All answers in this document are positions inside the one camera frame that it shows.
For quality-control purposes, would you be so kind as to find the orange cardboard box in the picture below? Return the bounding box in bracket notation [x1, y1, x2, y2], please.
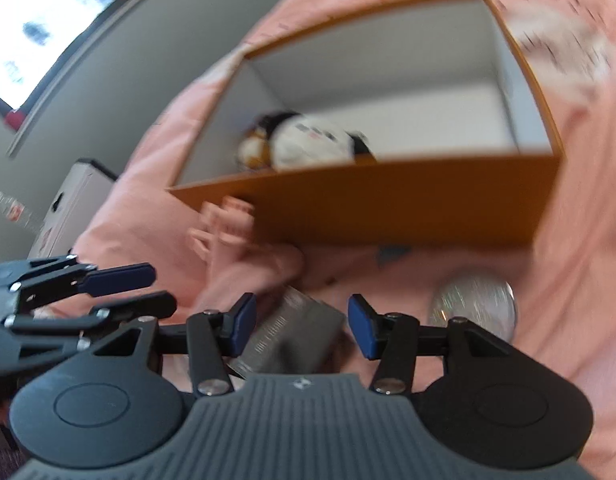
[165, 0, 564, 251]

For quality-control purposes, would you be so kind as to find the dark printed box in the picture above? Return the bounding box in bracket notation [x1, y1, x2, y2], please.
[227, 286, 349, 381]

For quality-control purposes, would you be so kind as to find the clear plastic bottle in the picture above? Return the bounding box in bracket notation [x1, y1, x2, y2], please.
[0, 191, 43, 236]

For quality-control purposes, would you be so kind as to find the window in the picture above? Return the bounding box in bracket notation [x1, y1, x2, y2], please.
[0, 0, 153, 111]

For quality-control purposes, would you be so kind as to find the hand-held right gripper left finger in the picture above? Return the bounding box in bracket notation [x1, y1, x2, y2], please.
[90, 292, 259, 396]

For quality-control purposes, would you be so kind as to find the pink printed blanket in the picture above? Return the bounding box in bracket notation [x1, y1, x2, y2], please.
[72, 0, 616, 480]

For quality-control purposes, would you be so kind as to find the white air purifier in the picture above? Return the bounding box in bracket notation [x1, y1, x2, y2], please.
[28, 159, 119, 261]

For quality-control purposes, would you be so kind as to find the round silver tin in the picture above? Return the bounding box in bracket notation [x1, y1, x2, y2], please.
[428, 274, 518, 343]

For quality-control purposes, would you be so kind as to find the white and black plush toy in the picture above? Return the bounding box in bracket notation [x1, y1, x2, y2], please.
[235, 111, 379, 173]

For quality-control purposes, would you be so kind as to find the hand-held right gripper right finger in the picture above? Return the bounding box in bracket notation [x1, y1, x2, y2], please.
[348, 294, 514, 395]

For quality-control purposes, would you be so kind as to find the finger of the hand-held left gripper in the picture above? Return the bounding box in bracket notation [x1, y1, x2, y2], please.
[5, 290, 179, 351]
[10, 254, 156, 311]

